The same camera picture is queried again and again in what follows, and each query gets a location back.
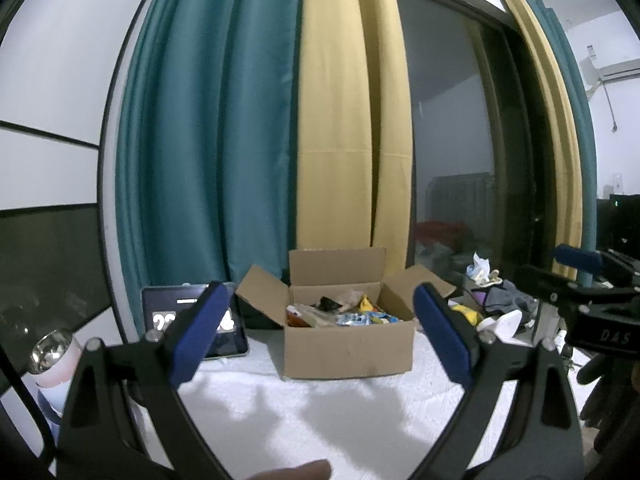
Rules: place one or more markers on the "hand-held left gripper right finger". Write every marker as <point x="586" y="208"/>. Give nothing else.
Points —
<point x="445" y="335"/>

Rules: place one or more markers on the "white air conditioner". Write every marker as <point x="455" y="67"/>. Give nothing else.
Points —
<point x="620" y="67"/>

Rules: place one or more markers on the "black metal frame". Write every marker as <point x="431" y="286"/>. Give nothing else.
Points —
<point x="30" y="420"/>

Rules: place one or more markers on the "black monitor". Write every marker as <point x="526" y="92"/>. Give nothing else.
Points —
<point x="620" y="220"/>

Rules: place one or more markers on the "wide yellow curtain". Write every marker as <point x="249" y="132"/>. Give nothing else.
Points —
<point x="335" y="110"/>

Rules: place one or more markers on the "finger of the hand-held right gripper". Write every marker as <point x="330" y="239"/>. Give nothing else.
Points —
<point x="555" y="282"/>
<point x="580" y="258"/>

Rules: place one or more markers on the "white plastic object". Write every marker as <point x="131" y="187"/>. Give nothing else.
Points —
<point x="500" y="325"/>

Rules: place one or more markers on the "narrow teal curtain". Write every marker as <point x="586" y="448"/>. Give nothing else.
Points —
<point x="584" y="160"/>

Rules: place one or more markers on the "tablet with clock display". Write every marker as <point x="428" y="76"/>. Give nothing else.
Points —
<point x="232" y="345"/>

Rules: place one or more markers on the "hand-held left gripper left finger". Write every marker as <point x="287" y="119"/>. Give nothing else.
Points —
<point x="200" y="335"/>

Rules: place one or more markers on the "brown cardboard box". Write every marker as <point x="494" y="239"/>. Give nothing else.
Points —
<point x="345" y="350"/>

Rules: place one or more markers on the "dark glass window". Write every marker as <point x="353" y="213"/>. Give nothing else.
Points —
<point x="450" y="110"/>

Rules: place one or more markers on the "narrow yellow curtain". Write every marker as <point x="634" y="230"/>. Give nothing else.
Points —
<point x="550" y="135"/>

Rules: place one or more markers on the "person's right hand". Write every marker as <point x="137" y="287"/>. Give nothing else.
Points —
<point x="617" y="400"/>

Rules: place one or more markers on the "grey cloth pile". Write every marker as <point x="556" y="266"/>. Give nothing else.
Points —
<point x="505" y="297"/>

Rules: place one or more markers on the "person's left hand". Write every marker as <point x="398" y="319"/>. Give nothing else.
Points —
<point x="295" y="472"/>

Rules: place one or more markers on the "white crumpled bag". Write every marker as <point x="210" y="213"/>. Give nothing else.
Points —
<point x="482" y="267"/>

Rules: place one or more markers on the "white pink thermos cup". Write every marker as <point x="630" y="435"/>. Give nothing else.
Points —
<point x="55" y="370"/>

